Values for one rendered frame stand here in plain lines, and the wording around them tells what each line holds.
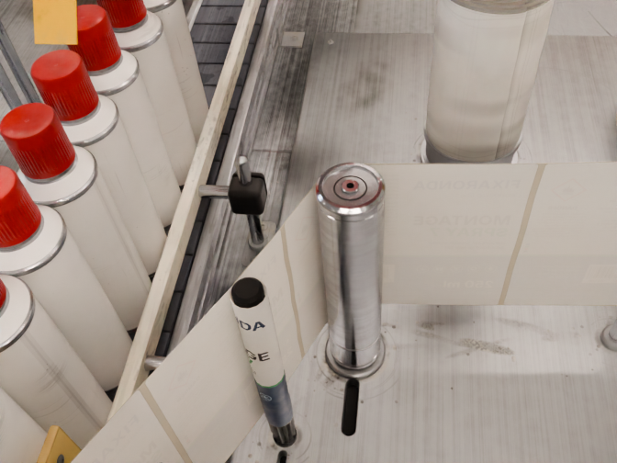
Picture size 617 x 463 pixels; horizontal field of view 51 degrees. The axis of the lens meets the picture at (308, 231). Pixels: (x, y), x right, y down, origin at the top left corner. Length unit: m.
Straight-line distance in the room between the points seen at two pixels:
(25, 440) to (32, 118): 0.18
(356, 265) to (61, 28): 0.25
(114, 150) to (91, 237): 0.06
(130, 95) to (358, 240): 0.22
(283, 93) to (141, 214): 0.33
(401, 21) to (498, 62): 0.40
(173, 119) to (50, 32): 0.14
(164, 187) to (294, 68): 0.32
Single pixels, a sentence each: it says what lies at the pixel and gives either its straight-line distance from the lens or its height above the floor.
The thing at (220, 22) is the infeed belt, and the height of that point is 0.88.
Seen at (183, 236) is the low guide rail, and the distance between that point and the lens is 0.55.
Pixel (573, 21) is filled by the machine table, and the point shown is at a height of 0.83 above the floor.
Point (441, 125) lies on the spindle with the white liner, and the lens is 0.57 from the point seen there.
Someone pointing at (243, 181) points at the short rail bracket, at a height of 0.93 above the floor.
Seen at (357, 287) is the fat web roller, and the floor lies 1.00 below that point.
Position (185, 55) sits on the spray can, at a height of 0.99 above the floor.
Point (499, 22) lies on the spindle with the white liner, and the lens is 0.50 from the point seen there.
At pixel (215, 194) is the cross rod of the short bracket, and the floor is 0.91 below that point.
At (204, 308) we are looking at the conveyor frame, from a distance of 0.57.
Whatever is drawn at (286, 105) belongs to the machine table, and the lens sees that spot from 0.77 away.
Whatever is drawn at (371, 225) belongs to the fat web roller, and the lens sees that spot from 0.35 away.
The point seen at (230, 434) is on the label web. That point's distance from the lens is 0.42.
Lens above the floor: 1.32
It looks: 51 degrees down
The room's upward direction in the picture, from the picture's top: 6 degrees counter-clockwise
